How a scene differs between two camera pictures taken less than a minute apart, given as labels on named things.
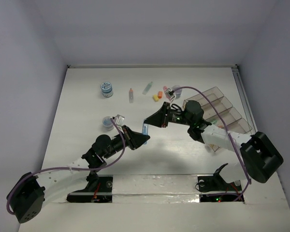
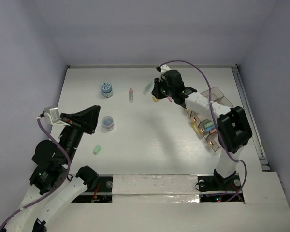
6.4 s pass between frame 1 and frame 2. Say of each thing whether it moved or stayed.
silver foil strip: stayed
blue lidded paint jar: stayed
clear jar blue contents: stayed
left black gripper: moved
